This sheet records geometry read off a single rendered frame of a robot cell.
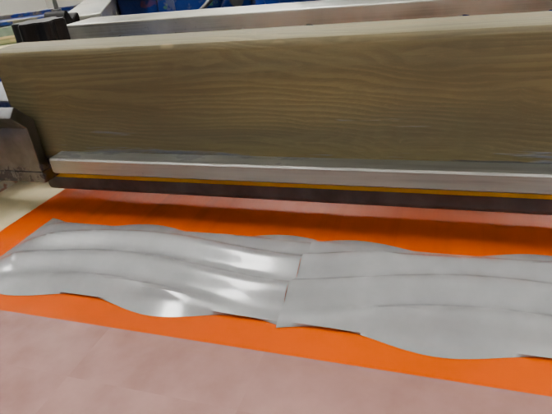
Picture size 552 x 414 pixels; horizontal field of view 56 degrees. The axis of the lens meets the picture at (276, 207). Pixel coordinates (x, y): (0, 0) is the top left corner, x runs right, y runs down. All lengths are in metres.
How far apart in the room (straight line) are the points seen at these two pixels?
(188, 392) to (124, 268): 0.09
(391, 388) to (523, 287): 0.08
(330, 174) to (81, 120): 0.16
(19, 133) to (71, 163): 0.04
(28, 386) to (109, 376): 0.03
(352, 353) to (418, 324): 0.03
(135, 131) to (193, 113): 0.04
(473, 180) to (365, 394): 0.12
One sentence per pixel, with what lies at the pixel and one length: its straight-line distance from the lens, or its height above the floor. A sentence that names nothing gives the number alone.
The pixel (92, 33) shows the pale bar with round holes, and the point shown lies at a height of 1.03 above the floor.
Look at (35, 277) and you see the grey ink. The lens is 0.30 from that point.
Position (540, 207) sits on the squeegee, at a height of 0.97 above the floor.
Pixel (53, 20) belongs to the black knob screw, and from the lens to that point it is 0.50.
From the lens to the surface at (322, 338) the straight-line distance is 0.22.
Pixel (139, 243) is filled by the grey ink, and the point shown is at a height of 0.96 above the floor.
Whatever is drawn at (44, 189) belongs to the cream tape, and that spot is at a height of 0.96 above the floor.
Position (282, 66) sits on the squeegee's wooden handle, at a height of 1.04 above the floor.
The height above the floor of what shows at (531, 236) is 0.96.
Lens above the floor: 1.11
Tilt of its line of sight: 28 degrees down
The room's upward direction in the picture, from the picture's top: 7 degrees counter-clockwise
